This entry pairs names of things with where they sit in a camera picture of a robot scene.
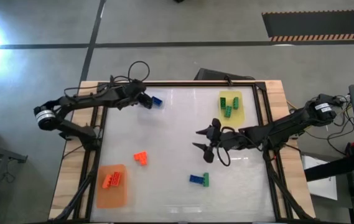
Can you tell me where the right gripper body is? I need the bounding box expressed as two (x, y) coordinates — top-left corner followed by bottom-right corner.
(202, 118), (237, 164)

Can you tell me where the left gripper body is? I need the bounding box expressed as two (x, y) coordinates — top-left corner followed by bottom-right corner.
(117, 80), (147, 110)

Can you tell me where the yellow plastic bin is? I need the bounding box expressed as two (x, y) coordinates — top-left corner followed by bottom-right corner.
(218, 90), (246, 125)

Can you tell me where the black case behind table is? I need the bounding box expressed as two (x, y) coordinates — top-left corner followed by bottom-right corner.
(194, 68), (256, 82)

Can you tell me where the white glossy table sheet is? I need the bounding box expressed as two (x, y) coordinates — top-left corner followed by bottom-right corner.
(90, 85), (276, 223)

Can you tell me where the orange plastic bin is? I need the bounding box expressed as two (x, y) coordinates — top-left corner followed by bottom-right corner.
(96, 164), (128, 208)

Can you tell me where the white paper sheet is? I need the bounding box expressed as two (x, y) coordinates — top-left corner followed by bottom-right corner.
(300, 154), (338, 202)

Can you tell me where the black bar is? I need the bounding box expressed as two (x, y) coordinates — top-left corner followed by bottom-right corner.
(304, 152), (354, 183)

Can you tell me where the black hazard-striped floor mat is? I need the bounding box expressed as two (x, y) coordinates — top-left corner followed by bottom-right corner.
(262, 9), (354, 43)

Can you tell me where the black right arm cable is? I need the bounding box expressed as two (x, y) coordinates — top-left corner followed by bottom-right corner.
(216, 144), (232, 167)

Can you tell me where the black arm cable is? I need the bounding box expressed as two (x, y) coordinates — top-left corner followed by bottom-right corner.
(63, 60), (151, 97)
(216, 144), (232, 167)

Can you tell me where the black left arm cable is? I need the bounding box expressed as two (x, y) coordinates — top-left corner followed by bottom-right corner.
(63, 60), (151, 97)

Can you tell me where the black aluminium rig frame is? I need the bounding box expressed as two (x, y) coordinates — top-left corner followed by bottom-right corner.
(49, 80), (316, 224)

